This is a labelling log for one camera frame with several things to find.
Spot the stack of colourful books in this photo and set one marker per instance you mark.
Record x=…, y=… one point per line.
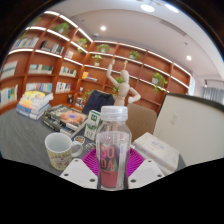
x=33, y=103

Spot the stack of white books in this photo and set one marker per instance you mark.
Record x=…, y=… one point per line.
x=156, y=150

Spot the white wall switch plate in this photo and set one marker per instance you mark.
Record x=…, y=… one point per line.
x=174, y=118

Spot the wooden artist mannequin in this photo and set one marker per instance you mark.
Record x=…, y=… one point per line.
x=124, y=88

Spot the white mug with yellow print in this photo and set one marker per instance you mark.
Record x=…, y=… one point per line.
x=58, y=153

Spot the ceiling air vent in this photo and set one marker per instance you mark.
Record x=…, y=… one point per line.
x=173, y=26

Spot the stack of dark books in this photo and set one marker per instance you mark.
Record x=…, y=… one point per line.
x=66, y=118

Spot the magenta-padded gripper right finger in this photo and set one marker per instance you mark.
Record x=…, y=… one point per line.
x=146, y=171

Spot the clear bottle with red label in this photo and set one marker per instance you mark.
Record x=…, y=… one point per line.
x=112, y=150

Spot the red-brown wooden shelf unit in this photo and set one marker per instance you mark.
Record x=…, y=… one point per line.
x=66, y=63

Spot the tan upholstered chair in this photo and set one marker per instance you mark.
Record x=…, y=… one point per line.
x=141, y=121

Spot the dark blue jacket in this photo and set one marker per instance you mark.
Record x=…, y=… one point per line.
x=98, y=101

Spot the recessed round ceiling light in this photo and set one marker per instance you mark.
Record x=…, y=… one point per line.
x=103, y=28
x=189, y=57

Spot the branched ceiling lamp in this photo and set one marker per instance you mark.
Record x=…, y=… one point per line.
x=147, y=7

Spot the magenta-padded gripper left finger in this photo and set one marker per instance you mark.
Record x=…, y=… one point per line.
x=76, y=173

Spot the tall green-white carton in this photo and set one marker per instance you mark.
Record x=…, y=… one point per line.
x=92, y=125

